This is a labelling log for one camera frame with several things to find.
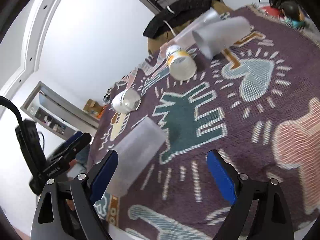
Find tall frosted plastic cup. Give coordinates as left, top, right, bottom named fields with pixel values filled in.
left=106, top=117, right=166, bottom=197

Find white ribbed plastic cup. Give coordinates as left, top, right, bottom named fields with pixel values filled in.
left=111, top=89, right=141, bottom=114

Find white orange-print paper cup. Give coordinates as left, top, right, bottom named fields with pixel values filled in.
left=166, top=44, right=197, bottom=81

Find long frosted plastic cup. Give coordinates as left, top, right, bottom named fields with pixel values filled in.
left=173, top=8, right=220, bottom=48

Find short frosted plastic cup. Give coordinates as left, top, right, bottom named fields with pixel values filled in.
left=192, top=16, right=251, bottom=60

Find cardboard box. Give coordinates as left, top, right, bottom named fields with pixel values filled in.
left=83, top=99, right=103, bottom=117

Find purple patterned woven blanket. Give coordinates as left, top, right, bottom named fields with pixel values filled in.
left=89, top=7, right=319, bottom=239

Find black round doll head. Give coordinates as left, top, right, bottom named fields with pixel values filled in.
left=280, top=1, right=305, bottom=21

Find grey interior doorway frame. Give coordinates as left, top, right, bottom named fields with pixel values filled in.
left=21, top=81, right=99, bottom=140

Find black garment with drawstring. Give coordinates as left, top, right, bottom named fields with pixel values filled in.
left=143, top=0, right=221, bottom=39

